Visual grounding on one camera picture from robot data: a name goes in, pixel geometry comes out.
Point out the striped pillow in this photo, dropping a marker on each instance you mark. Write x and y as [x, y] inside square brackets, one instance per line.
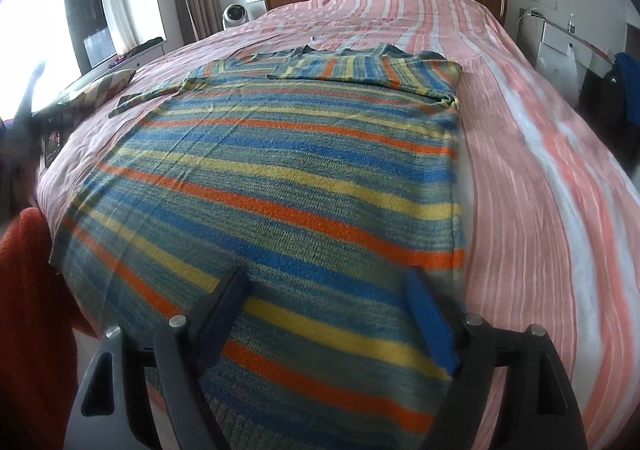
[100, 87]

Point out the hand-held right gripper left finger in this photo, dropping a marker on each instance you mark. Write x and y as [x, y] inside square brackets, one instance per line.
[222, 320]

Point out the red-orange cloth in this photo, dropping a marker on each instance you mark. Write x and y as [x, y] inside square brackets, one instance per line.
[30, 305]

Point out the white plastic bag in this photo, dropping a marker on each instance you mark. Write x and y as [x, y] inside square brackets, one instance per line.
[557, 70]

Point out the window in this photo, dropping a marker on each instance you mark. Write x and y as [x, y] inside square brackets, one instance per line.
[80, 5]

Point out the dark cloth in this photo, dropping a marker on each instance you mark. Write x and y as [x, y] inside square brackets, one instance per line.
[145, 44]

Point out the bed with pink striped sheet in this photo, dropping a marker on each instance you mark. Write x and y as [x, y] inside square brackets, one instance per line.
[525, 180]

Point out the striped knit sweater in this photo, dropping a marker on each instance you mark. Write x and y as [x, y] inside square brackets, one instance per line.
[275, 170]

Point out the smartphone with lit screen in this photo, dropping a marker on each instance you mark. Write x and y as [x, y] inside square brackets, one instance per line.
[52, 147]

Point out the white board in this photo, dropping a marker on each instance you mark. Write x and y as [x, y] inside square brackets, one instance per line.
[555, 36]

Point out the white sheer curtain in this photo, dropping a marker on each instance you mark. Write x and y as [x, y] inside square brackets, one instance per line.
[117, 0]

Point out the black garment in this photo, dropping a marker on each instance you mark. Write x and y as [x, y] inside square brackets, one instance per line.
[600, 105]

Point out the blue garment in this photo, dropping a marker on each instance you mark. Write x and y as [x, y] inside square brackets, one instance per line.
[630, 80]

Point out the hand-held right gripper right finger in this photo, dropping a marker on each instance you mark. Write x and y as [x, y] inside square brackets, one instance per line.
[430, 325]

